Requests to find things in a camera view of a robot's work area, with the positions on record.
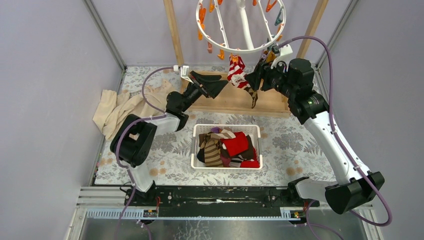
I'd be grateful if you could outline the white round clip hanger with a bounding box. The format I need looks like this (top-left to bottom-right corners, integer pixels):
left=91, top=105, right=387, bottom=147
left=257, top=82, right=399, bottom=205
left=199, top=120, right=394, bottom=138
left=195, top=0, right=287, bottom=60

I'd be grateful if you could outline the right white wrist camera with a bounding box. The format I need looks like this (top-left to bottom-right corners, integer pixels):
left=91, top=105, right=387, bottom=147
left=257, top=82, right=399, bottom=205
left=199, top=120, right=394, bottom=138
left=270, top=44, right=293, bottom=69

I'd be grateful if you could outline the brown yellow argyle sock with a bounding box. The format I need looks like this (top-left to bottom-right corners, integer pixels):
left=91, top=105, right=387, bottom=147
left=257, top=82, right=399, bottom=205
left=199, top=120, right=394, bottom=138
left=244, top=87, right=258, bottom=109

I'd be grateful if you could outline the wooden hanging rack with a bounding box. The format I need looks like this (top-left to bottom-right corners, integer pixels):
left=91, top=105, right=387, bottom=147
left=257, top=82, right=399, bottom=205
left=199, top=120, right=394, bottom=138
left=163, top=0, right=329, bottom=118

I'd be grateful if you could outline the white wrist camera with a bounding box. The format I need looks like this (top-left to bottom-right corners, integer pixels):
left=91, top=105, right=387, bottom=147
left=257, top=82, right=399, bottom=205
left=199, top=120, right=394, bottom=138
left=173, top=64, right=193, bottom=83
left=270, top=44, right=293, bottom=69

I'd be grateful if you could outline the red white striped sock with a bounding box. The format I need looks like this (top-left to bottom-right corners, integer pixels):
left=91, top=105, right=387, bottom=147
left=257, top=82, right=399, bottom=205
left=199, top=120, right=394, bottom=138
left=227, top=54, right=250, bottom=89

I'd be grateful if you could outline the floral table mat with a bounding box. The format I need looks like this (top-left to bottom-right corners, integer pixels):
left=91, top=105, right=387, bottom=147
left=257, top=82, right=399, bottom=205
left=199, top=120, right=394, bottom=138
left=99, top=65, right=347, bottom=187

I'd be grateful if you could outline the beige crumpled cloth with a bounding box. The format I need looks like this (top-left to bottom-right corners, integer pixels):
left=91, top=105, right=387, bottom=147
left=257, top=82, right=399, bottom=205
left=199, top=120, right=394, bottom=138
left=92, top=79, right=175, bottom=141

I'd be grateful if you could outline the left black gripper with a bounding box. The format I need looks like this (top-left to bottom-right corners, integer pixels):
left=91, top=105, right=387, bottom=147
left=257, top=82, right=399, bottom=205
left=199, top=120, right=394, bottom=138
left=179, top=71, right=226, bottom=113

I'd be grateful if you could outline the purple orange striped sock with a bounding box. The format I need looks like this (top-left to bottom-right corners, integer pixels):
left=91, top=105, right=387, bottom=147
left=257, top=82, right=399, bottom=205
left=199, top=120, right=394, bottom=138
left=210, top=126, right=222, bottom=134

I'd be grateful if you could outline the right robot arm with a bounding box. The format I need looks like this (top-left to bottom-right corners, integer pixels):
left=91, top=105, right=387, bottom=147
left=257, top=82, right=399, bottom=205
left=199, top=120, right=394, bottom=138
left=245, top=58, right=385, bottom=215

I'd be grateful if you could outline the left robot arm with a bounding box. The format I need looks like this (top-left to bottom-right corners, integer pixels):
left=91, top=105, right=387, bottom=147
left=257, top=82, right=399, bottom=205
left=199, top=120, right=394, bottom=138
left=110, top=70, right=228, bottom=206

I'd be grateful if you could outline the brown tan striped sock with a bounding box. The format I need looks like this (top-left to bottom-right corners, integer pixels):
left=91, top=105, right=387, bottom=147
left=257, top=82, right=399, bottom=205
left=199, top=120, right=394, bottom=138
left=204, top=129, right=236, bottom=168

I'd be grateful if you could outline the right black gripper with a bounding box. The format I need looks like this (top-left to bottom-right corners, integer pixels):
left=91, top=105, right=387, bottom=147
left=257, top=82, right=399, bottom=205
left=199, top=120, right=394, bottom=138
left=244, top=56, right=296, bottom=99

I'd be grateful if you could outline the mustard yellow sock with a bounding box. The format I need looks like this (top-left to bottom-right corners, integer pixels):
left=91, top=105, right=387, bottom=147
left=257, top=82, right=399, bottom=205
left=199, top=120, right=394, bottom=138
left=263, top=50, right=276, bottom=64

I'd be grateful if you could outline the white plastic basket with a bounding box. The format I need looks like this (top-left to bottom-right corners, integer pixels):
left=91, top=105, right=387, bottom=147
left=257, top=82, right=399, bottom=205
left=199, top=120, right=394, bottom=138
left=191, top=124, right=263, bottom=173

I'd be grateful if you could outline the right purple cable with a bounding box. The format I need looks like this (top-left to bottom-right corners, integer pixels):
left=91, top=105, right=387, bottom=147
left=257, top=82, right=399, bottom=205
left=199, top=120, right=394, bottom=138
left=264, top=35, right=394, bottom=240

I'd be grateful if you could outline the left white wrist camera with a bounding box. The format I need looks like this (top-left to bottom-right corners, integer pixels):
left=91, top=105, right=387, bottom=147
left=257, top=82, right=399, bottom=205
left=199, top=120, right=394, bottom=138
left=173, top=64, right=193, bottom=83

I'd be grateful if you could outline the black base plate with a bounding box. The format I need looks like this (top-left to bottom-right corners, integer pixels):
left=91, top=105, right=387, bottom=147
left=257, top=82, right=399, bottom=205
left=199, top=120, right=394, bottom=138
left=124, top=185, right=310, bottom=218

